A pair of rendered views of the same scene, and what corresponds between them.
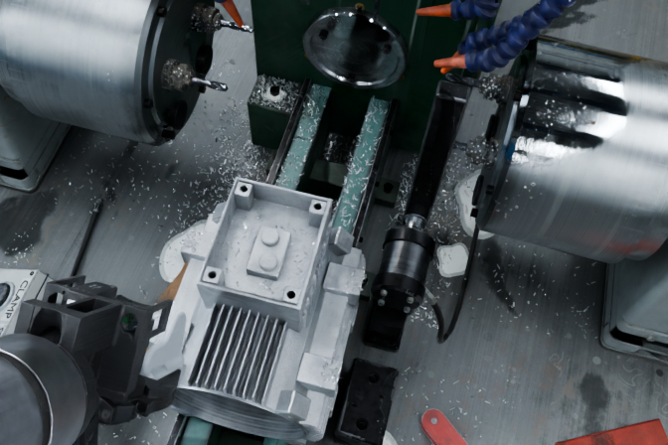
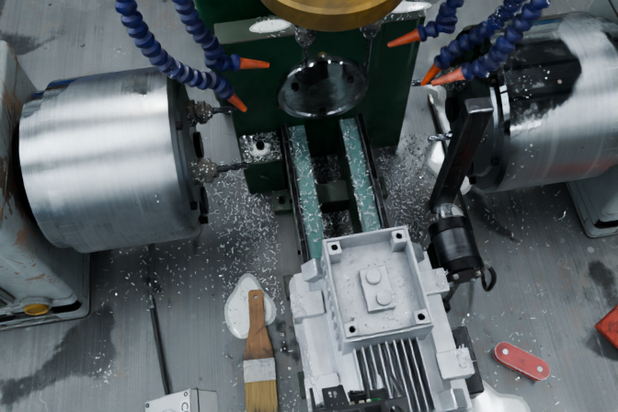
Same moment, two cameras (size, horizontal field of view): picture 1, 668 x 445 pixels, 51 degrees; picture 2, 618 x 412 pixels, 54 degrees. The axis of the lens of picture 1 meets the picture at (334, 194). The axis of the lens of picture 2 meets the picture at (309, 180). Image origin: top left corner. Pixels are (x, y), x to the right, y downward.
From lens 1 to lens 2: 0.23 m
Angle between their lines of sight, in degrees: 9
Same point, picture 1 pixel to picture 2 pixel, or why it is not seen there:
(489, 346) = (511, 274)
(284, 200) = (365, 241)
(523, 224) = (528, 177)
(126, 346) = not seen: outside the picture
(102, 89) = (154, 211)
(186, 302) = (320, 357)
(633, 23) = not seen: outside the picture
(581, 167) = (563, 119)
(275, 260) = (390, 293)
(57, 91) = (110, 228)
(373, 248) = not seen: hidden behind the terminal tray
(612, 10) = not seen: outside the picture
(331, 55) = (303, 99)
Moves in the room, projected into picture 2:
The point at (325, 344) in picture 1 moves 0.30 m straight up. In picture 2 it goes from (444, 339) to (517, 240)
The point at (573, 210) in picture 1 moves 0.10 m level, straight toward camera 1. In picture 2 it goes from (566, 152) to (562, 217)
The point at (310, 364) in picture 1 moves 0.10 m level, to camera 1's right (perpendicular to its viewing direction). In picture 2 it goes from (445, 360) to (522, 330)
